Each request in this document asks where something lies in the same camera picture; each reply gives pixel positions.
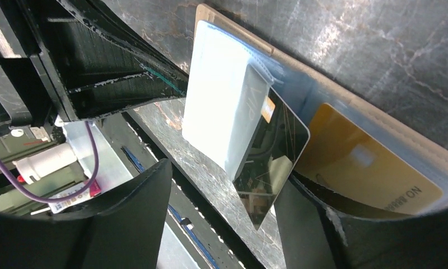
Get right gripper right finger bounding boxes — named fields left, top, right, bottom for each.
left=274, top=174, right=448, bottom=268

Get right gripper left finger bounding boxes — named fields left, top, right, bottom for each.
left=0, top=159, right=172, bottom=268

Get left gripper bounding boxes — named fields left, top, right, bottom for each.
left=0, top=1, right=188, bottom=137

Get orange credit card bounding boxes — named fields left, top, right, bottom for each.
left=295, top=104, right=444, bottom=215

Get beige leather card holder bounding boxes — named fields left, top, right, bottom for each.
left=181, top=4, right=448, bottom=219

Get black credit card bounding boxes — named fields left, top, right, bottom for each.
left=232, top=66, right=310, bottom=230

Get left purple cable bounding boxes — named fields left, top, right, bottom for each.
left=0, top=120, right=100, bottom=204

